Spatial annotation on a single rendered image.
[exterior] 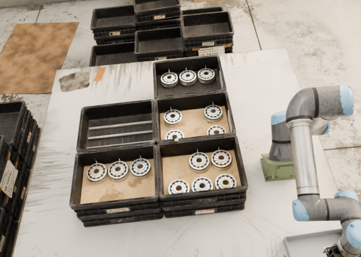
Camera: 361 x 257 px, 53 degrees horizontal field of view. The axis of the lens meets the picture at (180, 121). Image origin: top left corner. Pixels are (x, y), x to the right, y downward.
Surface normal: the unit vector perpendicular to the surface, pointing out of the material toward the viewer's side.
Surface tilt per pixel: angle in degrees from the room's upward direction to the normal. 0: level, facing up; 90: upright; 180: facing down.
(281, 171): 90
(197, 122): 0
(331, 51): 0
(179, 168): 0
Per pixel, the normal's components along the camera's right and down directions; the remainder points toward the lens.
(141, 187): -0.08, -0.63
